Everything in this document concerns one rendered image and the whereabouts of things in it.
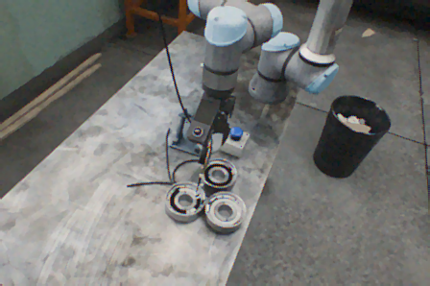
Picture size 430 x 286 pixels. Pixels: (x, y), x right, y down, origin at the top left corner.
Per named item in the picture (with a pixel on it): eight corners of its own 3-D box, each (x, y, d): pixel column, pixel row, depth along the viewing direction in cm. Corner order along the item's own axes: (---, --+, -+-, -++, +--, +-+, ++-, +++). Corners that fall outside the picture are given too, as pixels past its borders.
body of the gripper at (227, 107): (233, 114, 82) (242, 75, 73) (223, 136, 76) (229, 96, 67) (205, 106, 83) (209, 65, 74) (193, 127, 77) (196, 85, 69)
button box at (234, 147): (240, 158, 100) (243, 148, 97) (219, 150, 102) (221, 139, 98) (249, 141, 106) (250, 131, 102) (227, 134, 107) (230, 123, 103)
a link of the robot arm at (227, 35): (260, 14, 60) (229, 27, 55) (249, 65, 68) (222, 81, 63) (228, -1, 63) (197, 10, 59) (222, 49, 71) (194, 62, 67)
